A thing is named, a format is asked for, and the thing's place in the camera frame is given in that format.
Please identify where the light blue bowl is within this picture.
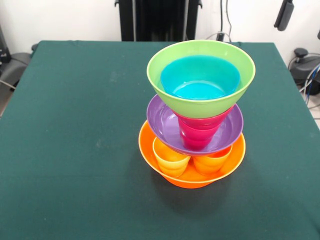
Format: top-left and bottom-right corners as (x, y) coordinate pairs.
(160, 55), (241, 101)

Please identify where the light green bowl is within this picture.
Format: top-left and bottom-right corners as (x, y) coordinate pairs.
(146, 39), (257, 120)

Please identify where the red-pink bowl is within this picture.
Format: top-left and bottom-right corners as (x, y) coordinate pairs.
(173, 104), (235, 129)

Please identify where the red-pink cup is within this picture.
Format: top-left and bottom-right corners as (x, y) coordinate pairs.
(177, 118), (222, 151)

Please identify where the purple bowl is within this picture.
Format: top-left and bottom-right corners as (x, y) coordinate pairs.
(146, 94), (244, 156)

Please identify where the orange cup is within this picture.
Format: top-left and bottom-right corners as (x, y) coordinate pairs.
(192, 147), (234, 178)

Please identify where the yellow cup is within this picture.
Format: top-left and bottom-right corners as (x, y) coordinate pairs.
(152, 136), (193, 179)

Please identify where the large orange bowl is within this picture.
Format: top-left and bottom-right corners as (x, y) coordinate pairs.
(138, 119), (247, 189)

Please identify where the dark green tablecloth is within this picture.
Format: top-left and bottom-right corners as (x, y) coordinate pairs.
(0, 39), (320, 240)

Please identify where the black metal stand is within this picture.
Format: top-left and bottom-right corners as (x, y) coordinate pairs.
(0, 24), (12, 63)

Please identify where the tangle of cables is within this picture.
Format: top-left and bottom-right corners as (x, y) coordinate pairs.
(298, 63), (320, 110)

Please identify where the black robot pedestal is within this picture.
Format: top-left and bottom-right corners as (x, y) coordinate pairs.
(114, 0), (203, 42)

